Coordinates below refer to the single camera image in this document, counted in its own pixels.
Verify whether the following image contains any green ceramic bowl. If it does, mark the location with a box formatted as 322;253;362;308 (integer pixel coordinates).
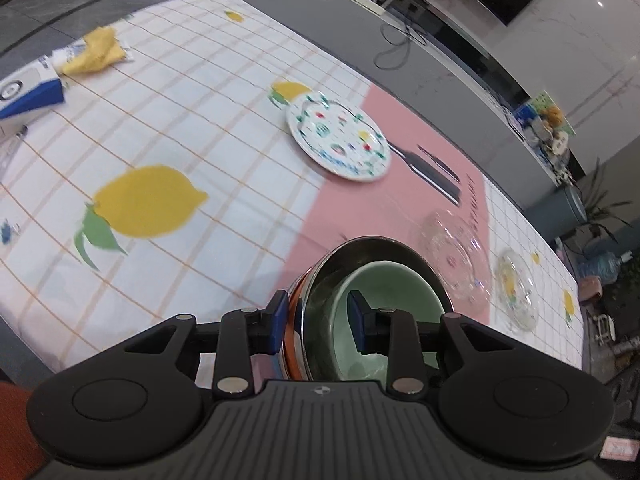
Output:
331;259;447;389

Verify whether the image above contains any large clear glass plate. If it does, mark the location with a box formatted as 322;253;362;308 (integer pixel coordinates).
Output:
418;210;491;318

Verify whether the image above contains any white painted ceramic plate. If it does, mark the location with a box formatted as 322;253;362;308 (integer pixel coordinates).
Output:
286;92;392;182

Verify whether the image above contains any small clear glass plate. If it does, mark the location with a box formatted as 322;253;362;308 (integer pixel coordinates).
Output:
495;248;539;333

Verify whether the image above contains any checkered lemon tablecloth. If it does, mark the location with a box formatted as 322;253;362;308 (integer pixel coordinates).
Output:
1;0;584;370

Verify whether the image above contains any pink stool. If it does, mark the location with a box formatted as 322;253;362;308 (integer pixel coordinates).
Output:
578;275;602;304

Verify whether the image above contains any grey trash bin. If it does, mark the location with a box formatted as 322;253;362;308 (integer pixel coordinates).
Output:
525;185;588;242

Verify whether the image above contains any water bottle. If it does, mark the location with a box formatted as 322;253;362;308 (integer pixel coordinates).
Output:
577;252;622;285

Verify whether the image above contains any right corner potted plant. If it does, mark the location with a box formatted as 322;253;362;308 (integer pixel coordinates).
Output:
577;158;634;244

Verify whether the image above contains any teddy bear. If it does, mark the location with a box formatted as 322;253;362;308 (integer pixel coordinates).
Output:
539;105;565;130

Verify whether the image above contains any yellow cloth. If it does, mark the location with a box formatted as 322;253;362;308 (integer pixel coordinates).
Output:
56;26;126;76

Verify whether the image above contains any blue white box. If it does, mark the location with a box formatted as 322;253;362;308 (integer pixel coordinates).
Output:
1;37;132;143

